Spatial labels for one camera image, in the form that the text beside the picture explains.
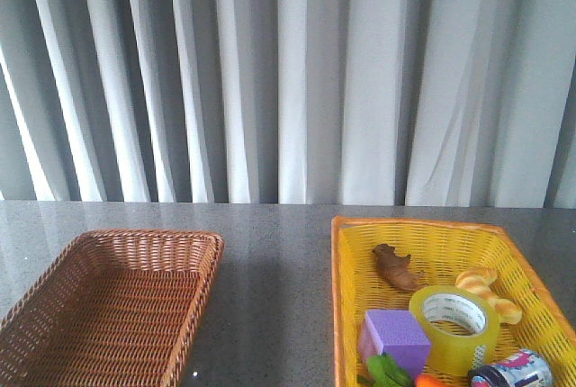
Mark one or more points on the yellow packing tape roll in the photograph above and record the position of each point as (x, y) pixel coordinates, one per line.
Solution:
(462, 328)

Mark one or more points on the grey pleated curtain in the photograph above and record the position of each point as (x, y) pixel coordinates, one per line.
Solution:
(360, 102)

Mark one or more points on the yellow plastic woven basket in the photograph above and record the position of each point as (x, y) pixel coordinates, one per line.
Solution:
(441, 250)

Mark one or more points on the brown toy animal figurine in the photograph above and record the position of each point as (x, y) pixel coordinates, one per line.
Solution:
(395, 269)

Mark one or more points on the purple foam cube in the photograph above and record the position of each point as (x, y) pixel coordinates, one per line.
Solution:
(396, 333)

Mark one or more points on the brown wicker basket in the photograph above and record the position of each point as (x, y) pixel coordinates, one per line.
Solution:
(118, 307)

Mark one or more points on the toy croissant bread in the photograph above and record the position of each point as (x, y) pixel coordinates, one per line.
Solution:
(478, 281)

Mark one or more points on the green toy leafy vegetable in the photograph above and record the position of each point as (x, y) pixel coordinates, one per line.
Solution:
(384, 372)

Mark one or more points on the orange toy carrot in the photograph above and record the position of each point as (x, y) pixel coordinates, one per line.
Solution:
(427, 380)

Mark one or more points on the small jar with blue label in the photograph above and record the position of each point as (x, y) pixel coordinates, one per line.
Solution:
(525, 368)

